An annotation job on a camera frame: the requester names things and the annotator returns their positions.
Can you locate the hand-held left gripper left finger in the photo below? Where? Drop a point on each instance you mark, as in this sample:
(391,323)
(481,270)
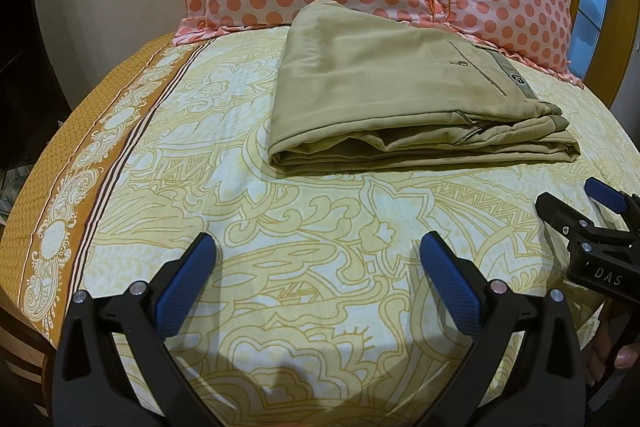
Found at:
(184,283)

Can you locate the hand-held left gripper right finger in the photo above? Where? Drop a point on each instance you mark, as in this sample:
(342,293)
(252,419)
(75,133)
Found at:
(451,289)

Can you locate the yellow patterned bedsheet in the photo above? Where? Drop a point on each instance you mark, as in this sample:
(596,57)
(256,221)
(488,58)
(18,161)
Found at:
(300,227)

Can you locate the khaki pants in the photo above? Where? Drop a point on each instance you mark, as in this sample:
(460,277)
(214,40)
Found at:
(400,92)

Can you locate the person's right hand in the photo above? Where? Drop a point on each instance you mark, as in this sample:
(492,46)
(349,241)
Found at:
(624,359)

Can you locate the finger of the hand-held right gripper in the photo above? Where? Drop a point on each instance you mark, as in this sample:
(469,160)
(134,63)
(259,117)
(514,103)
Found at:
(557,213)
(606,198)

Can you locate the wooden bed frame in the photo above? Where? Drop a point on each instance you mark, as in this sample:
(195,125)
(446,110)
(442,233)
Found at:
(22,357)

